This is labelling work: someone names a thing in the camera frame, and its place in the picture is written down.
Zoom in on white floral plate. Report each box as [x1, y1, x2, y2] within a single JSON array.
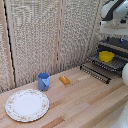
[[4, 88, 51, 123]]

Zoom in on black wire dish rack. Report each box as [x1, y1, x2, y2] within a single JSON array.
[[79, 39, 128, 85]]

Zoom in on woven room divider panel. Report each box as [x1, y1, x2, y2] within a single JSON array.
[[0, 0, 16, 94], [59, 0, 104, 73], [4, 0, 63, 88]]

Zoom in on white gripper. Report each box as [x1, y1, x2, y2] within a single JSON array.
[[99, 19, 128, 45]]

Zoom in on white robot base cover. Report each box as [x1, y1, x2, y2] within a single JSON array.
[[111, 102, 128, 128]]

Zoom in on orange rectangular block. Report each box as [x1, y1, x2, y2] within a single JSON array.
[[58, 75, 71, 86]]

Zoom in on yellow dish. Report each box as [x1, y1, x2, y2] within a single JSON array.
[[98, 50, 116, 64]]

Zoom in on blue mug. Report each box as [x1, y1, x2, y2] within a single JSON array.
[[37, 72, 51, 92]]

